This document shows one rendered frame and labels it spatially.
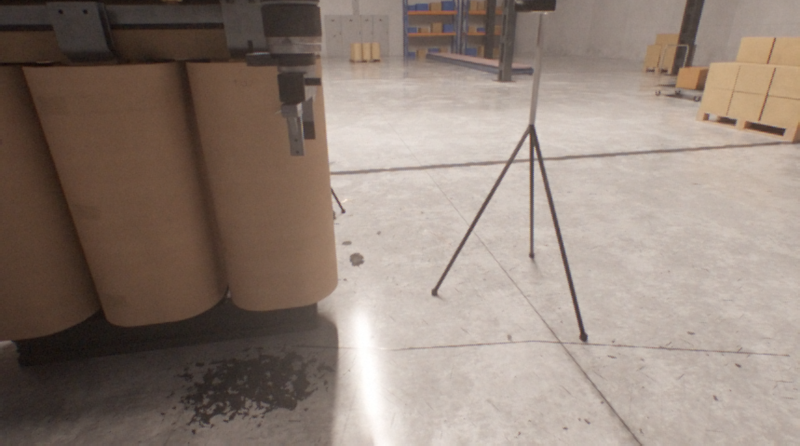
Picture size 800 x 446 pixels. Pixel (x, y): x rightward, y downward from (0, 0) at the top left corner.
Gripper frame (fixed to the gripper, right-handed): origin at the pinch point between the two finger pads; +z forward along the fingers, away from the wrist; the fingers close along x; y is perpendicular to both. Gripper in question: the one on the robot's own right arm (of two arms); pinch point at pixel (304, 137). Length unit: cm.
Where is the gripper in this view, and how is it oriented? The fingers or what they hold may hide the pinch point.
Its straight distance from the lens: 89.2
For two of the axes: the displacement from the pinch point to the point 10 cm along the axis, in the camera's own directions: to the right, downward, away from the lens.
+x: -0.3, -3.7, 9.3
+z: 0.1, 9.3, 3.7
